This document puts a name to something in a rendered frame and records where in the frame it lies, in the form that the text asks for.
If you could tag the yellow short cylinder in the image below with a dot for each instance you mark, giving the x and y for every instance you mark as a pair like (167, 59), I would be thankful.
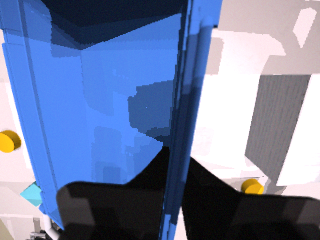
(252, 186)
(9, 141)

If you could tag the light blue block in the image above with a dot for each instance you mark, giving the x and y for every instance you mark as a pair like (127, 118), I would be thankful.
(32, 194)

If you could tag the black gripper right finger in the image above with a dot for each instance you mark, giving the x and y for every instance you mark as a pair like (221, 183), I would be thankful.
(214, 210)

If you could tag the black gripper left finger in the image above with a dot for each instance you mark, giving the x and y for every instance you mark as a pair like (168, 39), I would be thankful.
(136, 204)

